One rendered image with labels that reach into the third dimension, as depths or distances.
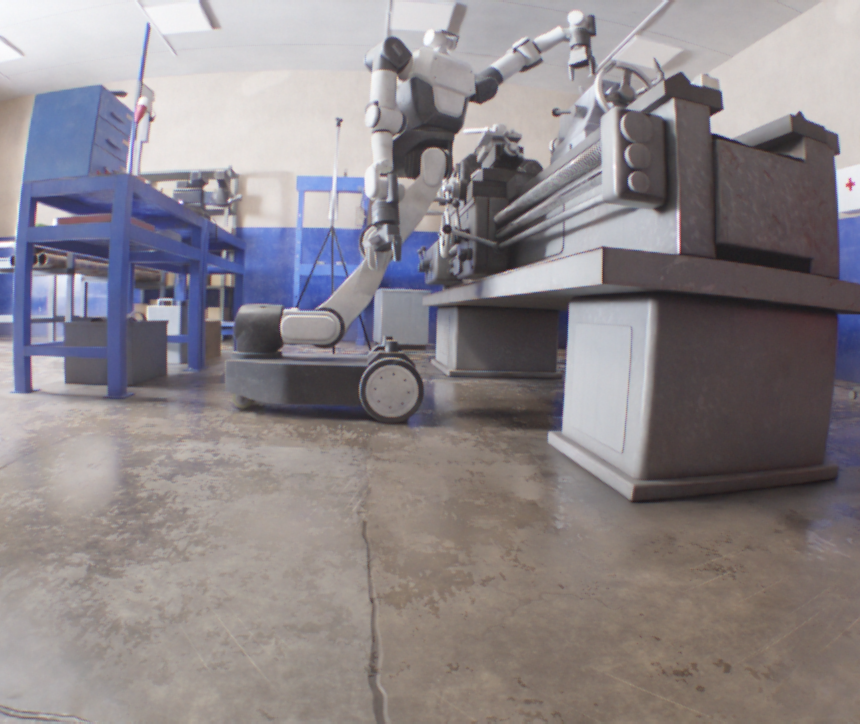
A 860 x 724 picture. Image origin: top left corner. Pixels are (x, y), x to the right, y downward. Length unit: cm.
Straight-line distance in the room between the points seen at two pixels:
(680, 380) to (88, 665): 103
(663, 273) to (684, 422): 30
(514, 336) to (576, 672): 265
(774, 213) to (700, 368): 37
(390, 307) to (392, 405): 344
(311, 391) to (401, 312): 343
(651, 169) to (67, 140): 208
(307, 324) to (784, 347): 142
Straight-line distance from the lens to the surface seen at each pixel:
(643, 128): 109
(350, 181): 609
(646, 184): 106
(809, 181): 131
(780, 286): 118
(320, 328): 183
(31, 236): 239
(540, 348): 314
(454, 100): 202
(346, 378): 171
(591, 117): 185
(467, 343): 303
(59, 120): 246
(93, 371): 258
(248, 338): 190
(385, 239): 171
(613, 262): 95
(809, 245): 127
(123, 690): 54
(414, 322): 511
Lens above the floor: 33
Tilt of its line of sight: 5 degrees down
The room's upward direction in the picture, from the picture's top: 2 degrees clockwise
